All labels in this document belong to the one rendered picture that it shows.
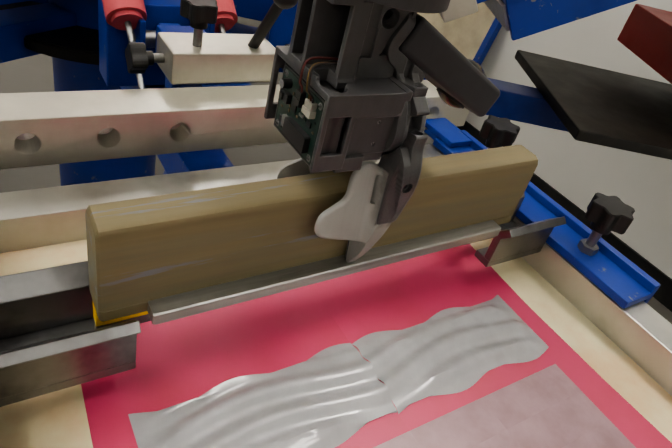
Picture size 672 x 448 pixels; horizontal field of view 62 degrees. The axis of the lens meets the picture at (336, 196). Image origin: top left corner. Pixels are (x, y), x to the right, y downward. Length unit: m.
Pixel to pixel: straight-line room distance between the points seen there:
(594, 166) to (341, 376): 2.31
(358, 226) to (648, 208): 2.24
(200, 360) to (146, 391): 0.05
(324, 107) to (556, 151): 2.49
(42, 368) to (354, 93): 0.25
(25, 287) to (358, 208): 0.22
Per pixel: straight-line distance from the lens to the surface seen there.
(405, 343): 0.49
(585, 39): 2.70
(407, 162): 0.37
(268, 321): 0.48
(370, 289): 0.54
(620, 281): 0.62
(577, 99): 1.24
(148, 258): 0.36
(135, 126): 0.57
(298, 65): 0.35
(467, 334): 0.53
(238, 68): 0.64
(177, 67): 0.61
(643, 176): 2.58
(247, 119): 0.61
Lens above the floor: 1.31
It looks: 34 degrees down
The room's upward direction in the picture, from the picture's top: 15 degrees clockwise
